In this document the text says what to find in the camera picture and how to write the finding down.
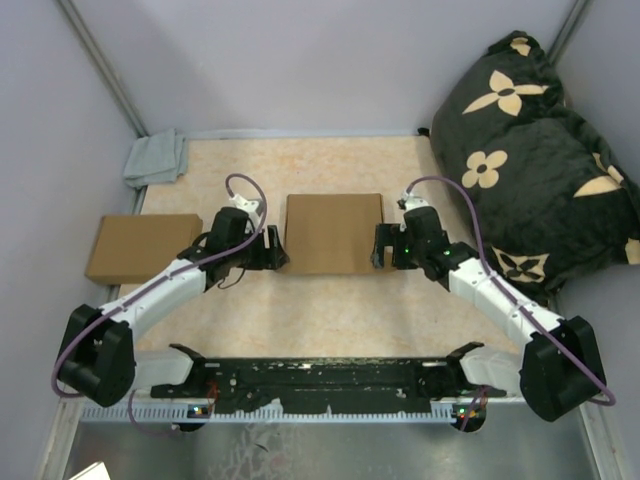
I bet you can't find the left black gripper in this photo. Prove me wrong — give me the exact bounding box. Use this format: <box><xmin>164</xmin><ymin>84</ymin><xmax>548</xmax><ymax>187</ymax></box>
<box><xmin>228</xmin><ymin>225</ymin><xmax>289</xmax><ymax>271</ymax></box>

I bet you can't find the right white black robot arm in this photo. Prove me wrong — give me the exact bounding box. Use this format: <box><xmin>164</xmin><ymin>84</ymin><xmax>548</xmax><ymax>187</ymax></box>
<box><xmin>371</xmin><ymin>205</ymin><xmax>606</xmax><ymax>422</ymax></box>

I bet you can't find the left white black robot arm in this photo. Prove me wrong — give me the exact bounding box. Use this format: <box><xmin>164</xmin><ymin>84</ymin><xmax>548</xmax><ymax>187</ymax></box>
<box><xmin>51</xmin><ymin>207</ymin><xmax>288</xmax><ymax>407</ymax></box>

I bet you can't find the small closed cardboard box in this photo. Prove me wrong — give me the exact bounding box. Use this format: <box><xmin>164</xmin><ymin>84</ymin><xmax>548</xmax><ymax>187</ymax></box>
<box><xmin>85</xmin><ymin>214</ymin><xmax>203</xmax><ymax>285</ymax></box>

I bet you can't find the grey folded cloth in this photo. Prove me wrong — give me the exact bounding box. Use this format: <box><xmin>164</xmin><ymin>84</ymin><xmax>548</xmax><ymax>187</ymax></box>
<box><xmin>123</xmin><ymin>129</ymin><xmax>188</xmax><ymax>189</ymax></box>

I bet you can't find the black floral pillow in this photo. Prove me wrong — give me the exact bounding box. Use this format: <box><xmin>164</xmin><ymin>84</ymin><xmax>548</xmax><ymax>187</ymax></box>
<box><xmin>429</xmin><ymin>31</ymin><xmax>639</xmax><ymax>302</ymax></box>

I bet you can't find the white paper corner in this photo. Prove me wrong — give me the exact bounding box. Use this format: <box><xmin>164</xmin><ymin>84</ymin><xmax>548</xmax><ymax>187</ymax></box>
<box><xmin>69</xmin><ymin>462</ymin><xmax>111</xmax><ymax>480</ymax></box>

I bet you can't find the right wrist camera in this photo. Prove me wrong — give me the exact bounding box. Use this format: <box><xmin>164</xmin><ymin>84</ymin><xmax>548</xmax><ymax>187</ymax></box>
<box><xmin>397</xmin><ymin>191</ymin><xmax>430</xmax><ymax>212</ymax></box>

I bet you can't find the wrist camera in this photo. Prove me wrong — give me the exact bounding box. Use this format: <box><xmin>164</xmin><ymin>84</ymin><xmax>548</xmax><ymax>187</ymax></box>
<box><xmin>397</xmin><ymin>191</ymin><xmax>430</xmax><ymax>212</ymax></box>
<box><xmin>229</xmin><ymin>194</ymin><xmax>265</xmax><ymax>225</ymax></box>

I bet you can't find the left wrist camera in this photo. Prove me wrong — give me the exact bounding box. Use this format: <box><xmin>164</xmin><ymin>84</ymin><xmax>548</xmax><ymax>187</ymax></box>
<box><xmin>229</xmin><ymin>194</ymin><xmax>265</xmax><ymax>225</ymax></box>

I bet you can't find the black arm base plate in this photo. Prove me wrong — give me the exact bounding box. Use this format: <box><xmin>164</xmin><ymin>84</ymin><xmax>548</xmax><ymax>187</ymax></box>
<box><xmin>151</xmin><ymin>356</ymin><xmax>476</xmax><ymax>415</ymax></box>

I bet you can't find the aluminium frame rail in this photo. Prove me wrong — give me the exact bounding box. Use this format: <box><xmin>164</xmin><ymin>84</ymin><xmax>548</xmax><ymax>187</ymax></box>
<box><xmin>59</xmin><ymin>360</ymin><xmax>606</xmax><ymax>426</ymax></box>

